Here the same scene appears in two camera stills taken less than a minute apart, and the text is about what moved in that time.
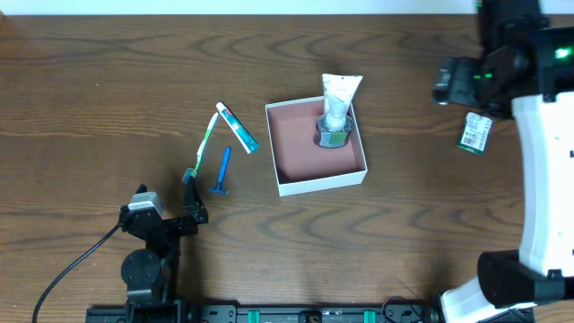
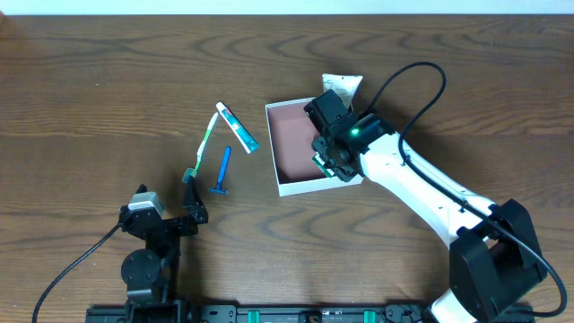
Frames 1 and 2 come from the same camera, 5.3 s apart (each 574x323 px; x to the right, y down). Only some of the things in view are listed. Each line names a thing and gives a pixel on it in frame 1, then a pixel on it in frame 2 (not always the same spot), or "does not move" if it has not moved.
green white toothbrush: x=193 y=171 does not move
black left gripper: x=169 y=224 does not move
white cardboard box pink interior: x=302 y=166 does not move
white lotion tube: x=337 y=90 does not move
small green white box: x=474 y=133 → x=320 y=162
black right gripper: x=460 y=83 → x=323 y=161
